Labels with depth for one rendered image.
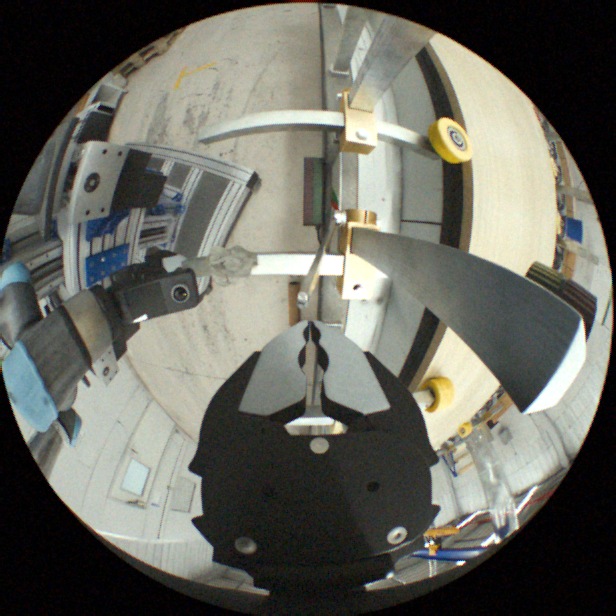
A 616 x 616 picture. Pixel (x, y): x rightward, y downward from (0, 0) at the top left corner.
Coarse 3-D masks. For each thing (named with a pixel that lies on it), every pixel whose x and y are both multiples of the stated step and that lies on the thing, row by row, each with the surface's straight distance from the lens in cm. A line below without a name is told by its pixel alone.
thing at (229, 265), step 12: (216, 252) 29; (228, 252) 28; (240, 252) 27; (252, 252) 27; (216, 264) 27; (228, 264) 27; (240, 264) 27; (252, 264) 27; (216, 276) 29; (228, 276) 28; (240, 276) 28
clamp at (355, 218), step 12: (348, 216) 27; (360, 216) 26; (372, 216) 27; (348, 228) 25; (360, 228) 26; (372, 228) 26; (348, 240) 25; (348, 252) 26; (348, 264) 26; (360, 264) 26; (348, 276) 26; (360, 276) 27; (372, 276) 28; (348, 288) 27; (372, 288) 28
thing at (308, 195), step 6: (306, 162) 44; (312, 162) 44; (306, 168) 44; (312, 168) 44; (306, 174) 43; (312, 174) 43; (306, 180) 43; (312, 180) 43; (306, 186) 42; (312, 186) 42; (306, 192) 42; (312, 192) 42; (306, 198) 42; (312, 198) 42; (306, 204) 42; (306, 210) 42; (306, 216) 42; (306, 222) 41
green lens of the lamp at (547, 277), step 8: (536, 264) 12; (544, 264) 13; (528, 272) 12; (536, 272) 12; (544, 272) 12; (552, 272) 12; (536, 280) 11; (544, 280) 11; (552, 280) 11; (560, 280) 12; (552, 288) 11
